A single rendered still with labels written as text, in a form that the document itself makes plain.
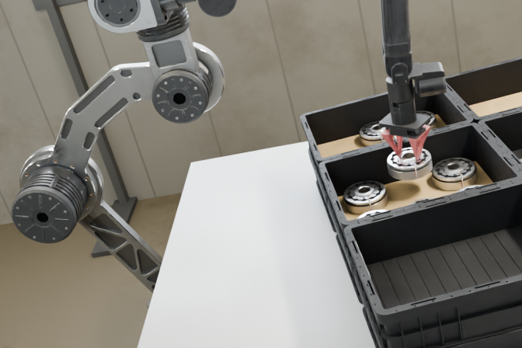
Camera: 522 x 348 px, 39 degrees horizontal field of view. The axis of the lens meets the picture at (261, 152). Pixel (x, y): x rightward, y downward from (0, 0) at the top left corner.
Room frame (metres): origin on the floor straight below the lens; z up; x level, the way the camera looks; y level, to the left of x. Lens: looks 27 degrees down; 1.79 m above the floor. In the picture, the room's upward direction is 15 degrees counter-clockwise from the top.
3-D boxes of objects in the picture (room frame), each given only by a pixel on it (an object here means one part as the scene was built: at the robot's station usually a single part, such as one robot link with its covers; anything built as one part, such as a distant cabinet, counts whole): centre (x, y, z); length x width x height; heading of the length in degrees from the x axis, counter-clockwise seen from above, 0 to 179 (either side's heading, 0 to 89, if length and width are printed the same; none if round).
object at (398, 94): (1.52, -0.34, 1.10); 0.07 x 0.06 x 0.07; 80
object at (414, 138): (1.51, -0.34, 0.97); 0.07 x 0.07 x 0.09; 44
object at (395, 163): (1.52, -0.33, 0.92); 0.10 x 0.10 x 0.01
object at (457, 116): (1.75, -0.33, 0.87); 0.40 x 0.30 x 0.11; 89
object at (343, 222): (1.45, -0.33, 0.92); 0.40 x 0.30 x 0.02; 89
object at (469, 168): (1.52, -0.44, 0.86); 0.10 x 0.10 x 0.01
